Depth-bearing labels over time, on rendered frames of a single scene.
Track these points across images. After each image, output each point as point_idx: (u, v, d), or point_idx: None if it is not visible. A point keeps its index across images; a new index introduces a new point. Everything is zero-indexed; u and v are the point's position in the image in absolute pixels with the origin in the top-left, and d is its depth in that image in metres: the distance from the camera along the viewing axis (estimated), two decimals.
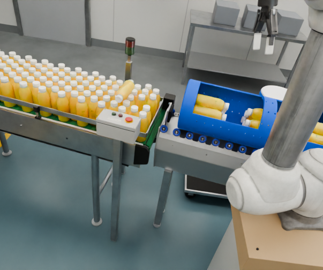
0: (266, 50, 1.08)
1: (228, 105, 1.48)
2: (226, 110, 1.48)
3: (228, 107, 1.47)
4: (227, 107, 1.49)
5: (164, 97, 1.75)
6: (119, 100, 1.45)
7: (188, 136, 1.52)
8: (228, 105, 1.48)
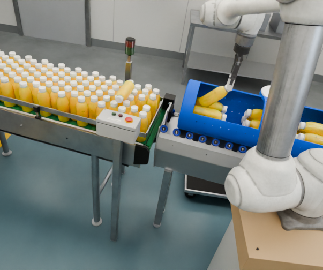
0: None
1: None
2: None
3: None
4: None
5: (164, 97, 1.75)
6: (119, 101, 1.46)
7: (188, 136, 1.52)
8: None
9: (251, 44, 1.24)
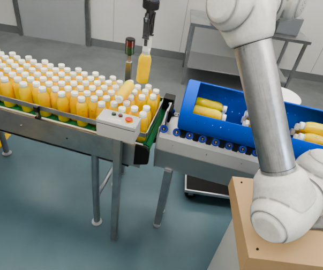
0: (150, 46, 1.36)
1: None
2: None
3: None
4: None
5: (164, 97, 1.75)
6: (119, 101, 1.46)
7: (188, 136, 1.52)
8: None
9: None
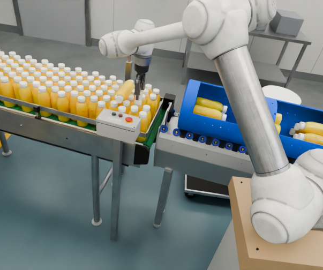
0: (142, 98, 1.54)
1: None
2: None
3: None
4: None
5: (164, 97, 1.75)
6: (119, 101, 1.46)
7: (188, 136, 1.52)
8: None
9: (147, 64, 1.35)
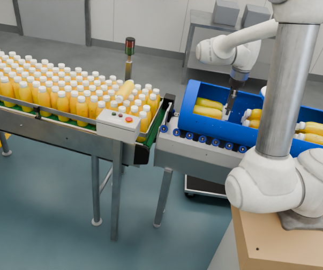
0: None
1: (136, 100, 1.53)
2: (139, 103, 1.51)
3: (136, 102, 1.52)
4: (139, 101, 1.52)
5: (164, 97, 1.75)
6: (119, 101, 1.46)
7: (188, 136, 1.52)
8: (136, 100, 1.53)
9: (246, 79, 1.29)
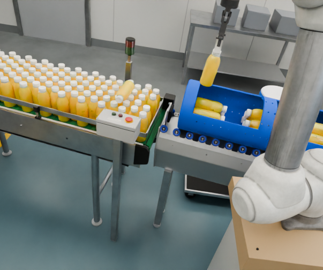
0: None
1: (136, 100, 1.53)
2: (139, 103, 1.51)
3: (136, 102, 1.52)
4: (139, 101, 1.52)
5: (164, 97, 1.75)
6: (119, 101, 1.46)
7: (188, 136, 1.52)
8: (136, 100, 1.53)
9: None
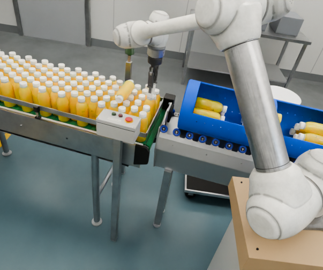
0: (154, 91, 1.54)
1: (136, 100, 1.53)
2: (139, 103, 1.51)
3: (136, 102, 1.52)
4: (139, 101, 1.52)
5: (164, 97, 1.75)
6: (119, 101, 1.46)
7: (188, 136, 1.52)
8: (136, 100, 1.53)
9: (160, 56, 1.35)
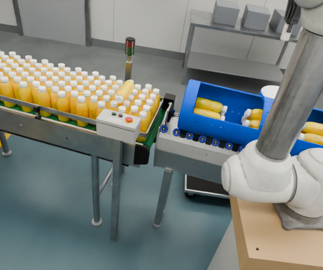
0: (283, 36, 1.15)
1: (136, 100, 1.53)
2: (139, 103, 1.51)
3: (136, 102, 1.52)
4: (139, 101, 1.52)
5: (164, 97, 1.75)
6: (119, 101, 1.46)
7: (188, 136, 1.52)
8: (136, 100, 1.53)
9: None
